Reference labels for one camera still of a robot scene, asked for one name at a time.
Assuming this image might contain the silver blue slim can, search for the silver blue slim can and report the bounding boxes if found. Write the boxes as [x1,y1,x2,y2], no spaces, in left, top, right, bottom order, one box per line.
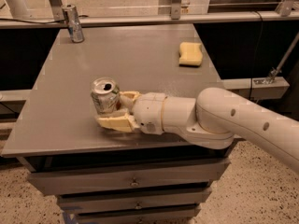
[62,4,84,43]

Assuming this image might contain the white pipe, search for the white pipe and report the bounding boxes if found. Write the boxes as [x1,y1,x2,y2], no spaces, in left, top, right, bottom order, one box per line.
[5,0,31,19]

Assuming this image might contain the grey drawer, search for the grey drawer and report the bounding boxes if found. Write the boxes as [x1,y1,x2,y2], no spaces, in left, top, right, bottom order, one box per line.
[76,204,200,224]
[28,159,230,195]
[58,186,211,214]

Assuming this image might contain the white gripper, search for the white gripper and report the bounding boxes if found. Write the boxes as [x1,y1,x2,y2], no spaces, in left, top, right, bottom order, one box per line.
[95,91,166,134]

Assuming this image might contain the grey metal rail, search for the grey metal rail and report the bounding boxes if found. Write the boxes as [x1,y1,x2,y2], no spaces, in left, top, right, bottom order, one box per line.
[0,10,299,29]

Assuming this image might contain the grey top drawer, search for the grey top drawer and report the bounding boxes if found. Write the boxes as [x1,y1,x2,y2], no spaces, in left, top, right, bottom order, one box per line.
[28,159,230,195]

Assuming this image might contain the grey middle drawer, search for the grey middle drawer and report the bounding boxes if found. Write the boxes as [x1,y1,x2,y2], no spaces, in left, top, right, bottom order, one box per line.
[58,186,211,214]

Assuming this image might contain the yellow sponge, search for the yellow sponge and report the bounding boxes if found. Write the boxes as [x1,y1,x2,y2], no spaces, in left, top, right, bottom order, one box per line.
[179,42,203,66]

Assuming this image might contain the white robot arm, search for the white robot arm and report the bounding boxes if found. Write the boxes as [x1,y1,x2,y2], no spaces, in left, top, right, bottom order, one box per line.
[96,88,299,173]

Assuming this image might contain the white green 7up can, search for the white green 7up can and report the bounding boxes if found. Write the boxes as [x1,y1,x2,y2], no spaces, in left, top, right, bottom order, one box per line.
[91,77,121,114]

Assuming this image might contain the grey bottom drawer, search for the grey bottom drawer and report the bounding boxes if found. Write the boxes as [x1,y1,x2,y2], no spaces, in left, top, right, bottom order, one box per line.
[76,204,200,224]

